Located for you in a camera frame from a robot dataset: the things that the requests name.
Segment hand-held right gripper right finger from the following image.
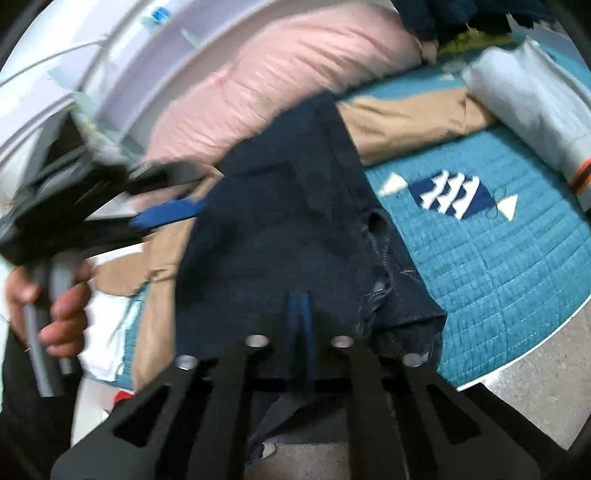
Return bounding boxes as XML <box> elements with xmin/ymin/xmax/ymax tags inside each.
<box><xmin>302</xmin><ymin>291</ymin><xmax>542</xmax><ymax>480</ymax></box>

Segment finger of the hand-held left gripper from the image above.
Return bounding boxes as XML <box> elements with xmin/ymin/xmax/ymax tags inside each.
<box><xmin>83</xmin><ymin>198</ymin><xmax>207</xmax><ymax>241</ymax></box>
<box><xmin>127</xmin><ymin>158</ymin><xmax>225</xmax><ymax>197</ymax></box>

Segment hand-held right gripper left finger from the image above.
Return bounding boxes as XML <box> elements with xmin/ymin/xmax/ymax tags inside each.
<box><xmin>50</xmin><ymin>290</ymin><xmax>305</xmax><ymax>480</ymax></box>

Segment dark denim jacket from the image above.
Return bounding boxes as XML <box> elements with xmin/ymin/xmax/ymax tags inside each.
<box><xmin>175</xmin><ymin>91</ymin><xmax>450</xmax><ymax>468</ymax></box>

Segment person's left forearm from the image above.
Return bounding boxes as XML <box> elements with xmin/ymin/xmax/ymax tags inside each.
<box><xmin>0</xmin><ymin>318</ymin><xmax>94</xmax><ymax>480</ymax></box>

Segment person's left hand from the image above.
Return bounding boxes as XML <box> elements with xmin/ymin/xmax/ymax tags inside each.
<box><xmin>6</xmin><ymin>260</ymin><xmax>94</xmax><ymax>359</ymax></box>

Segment white pillow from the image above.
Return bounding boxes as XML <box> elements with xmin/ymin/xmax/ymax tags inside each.
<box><xmin>76</xmin><ymin>244</ymin><xmax>145</xmax><ymax>382</ymax></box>

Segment pink pillow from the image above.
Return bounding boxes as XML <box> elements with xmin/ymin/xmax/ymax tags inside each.
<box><xmin>139</xmin><ymin>14</ymin><xmax>440</xmax><ymax>186</ymax></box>

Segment small blue box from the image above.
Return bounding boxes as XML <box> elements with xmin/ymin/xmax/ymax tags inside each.
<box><xmin>141</xmin><ymin>6</ymin><xmax>174</xmax><ymax>29</ymax></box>

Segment blue quilted mattress pad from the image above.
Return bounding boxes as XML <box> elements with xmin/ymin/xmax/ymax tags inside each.
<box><xmin>115</xmin><ymin>46</ymin><xmax>591</xmax><ymax>389</ymax></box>

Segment tan pants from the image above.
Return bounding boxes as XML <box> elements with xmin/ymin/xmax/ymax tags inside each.
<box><xmin>90</xmin><ymin>87</ymin><xmax>500</xmax><ymax>394</ymax></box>

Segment yellow and navy puffer jacket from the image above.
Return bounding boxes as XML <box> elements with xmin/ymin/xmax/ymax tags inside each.
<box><xmin>392</xmin><ymin>0</ymin><xmax>555</xmax><ymax>43</ymax></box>

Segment light grey folded cloth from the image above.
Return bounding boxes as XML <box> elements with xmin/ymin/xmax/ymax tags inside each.
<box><xmin>462</xmin><ymin>39</ymin><xmax>591</xmax><ymax>209</ymax></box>

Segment lilac wall shelf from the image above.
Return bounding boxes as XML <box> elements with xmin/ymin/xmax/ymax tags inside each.
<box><xmin>46</xmin><ymin>0</ymin><xmax>260</xmax><ymax>139</ymax></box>

